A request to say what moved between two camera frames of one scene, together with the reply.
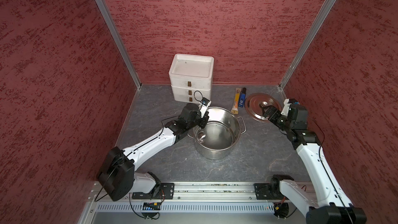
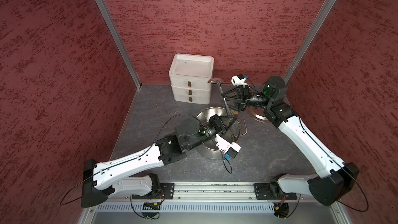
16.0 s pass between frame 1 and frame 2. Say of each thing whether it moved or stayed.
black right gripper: moved
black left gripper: moved
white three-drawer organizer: stayed
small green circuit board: stayed
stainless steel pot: stayed
